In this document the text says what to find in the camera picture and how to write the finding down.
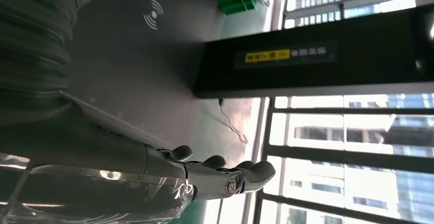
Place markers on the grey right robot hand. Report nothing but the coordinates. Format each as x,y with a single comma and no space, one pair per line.
84,144

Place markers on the black yellow warning label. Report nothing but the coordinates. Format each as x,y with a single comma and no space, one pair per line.
284,55

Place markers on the clear plastic film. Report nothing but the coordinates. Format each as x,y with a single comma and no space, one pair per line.
101,195

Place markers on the black inbound scanner machine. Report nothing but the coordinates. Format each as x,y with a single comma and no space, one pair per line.
305,80

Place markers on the black window frame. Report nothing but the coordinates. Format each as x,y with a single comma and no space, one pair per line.
339,156

